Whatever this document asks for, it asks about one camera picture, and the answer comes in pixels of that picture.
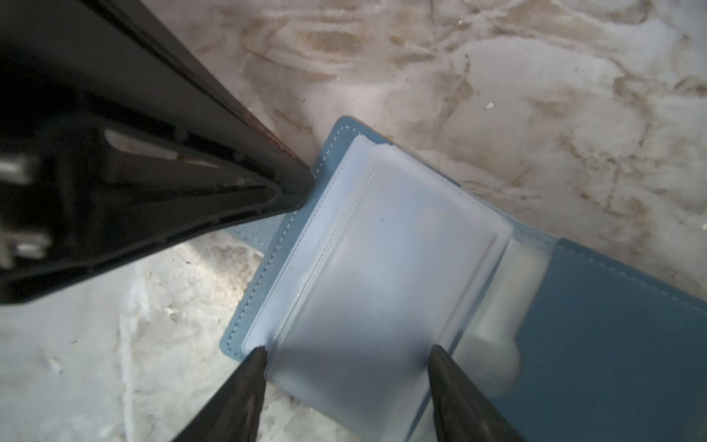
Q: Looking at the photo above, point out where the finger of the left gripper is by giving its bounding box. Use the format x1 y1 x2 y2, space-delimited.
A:
1 1 314 305

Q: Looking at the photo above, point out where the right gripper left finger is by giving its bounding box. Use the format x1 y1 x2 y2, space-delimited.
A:
173 346 267 442

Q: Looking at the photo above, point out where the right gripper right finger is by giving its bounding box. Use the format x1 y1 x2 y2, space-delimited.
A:
428 345 524 442

